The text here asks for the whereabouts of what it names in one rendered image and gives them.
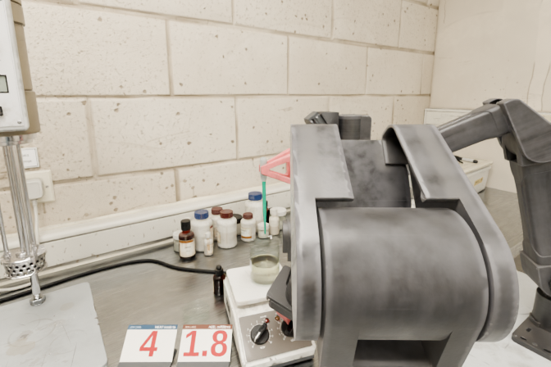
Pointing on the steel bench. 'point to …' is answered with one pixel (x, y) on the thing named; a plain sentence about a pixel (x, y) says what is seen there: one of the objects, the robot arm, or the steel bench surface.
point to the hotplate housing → (242, 338)
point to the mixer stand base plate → (52, 331)
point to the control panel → (278, 342)
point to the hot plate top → (239, 290)
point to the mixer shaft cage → (17, 263)
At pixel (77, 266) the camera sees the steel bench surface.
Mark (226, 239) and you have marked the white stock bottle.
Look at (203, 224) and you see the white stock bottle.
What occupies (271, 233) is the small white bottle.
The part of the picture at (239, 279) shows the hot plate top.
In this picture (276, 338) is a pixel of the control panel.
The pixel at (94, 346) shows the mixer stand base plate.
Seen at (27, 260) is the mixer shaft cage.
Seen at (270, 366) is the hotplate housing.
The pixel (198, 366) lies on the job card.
